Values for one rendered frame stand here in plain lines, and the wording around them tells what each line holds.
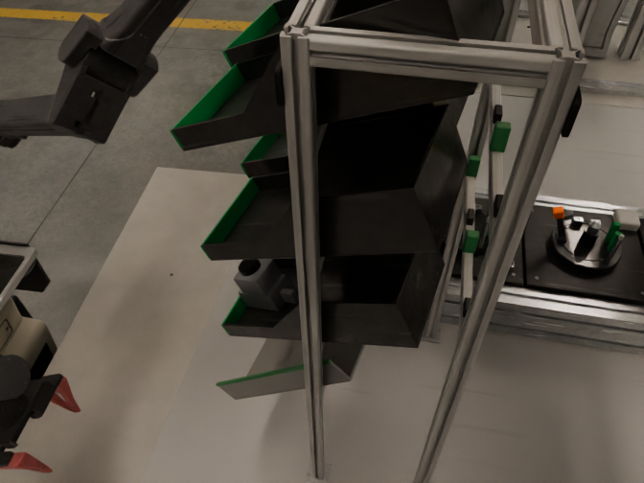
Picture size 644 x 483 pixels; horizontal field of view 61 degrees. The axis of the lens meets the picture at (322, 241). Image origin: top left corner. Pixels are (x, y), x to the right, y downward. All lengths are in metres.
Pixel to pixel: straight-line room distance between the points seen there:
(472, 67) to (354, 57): 0.08
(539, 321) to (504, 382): 0.14
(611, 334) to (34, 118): 1.09
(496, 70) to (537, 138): 0.06
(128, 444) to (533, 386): 0.77
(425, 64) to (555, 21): 0.09
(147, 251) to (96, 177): 1.72
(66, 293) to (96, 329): 1.29
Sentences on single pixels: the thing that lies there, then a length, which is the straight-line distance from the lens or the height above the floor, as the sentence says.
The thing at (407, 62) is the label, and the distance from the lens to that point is 0.37.
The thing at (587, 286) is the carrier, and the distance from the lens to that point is 1.20.
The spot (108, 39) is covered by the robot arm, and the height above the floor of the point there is 1.49.
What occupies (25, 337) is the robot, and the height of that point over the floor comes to 0.80.
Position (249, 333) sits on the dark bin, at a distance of 0.74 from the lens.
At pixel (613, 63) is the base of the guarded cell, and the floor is 0.86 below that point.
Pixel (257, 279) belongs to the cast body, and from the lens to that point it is 0.72.
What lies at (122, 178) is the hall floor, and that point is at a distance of 3.00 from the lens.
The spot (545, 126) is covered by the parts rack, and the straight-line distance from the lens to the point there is 0.40.
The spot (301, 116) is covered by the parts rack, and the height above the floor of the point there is 1.60.
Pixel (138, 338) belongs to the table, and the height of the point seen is 0.86.
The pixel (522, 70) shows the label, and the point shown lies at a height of 1.65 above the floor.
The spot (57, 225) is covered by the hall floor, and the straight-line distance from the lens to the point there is 2.86.
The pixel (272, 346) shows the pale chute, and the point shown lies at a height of 1.02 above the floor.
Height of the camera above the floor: 1.83
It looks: 47 degrees down
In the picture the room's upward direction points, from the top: 1 degrees counter-clockwise
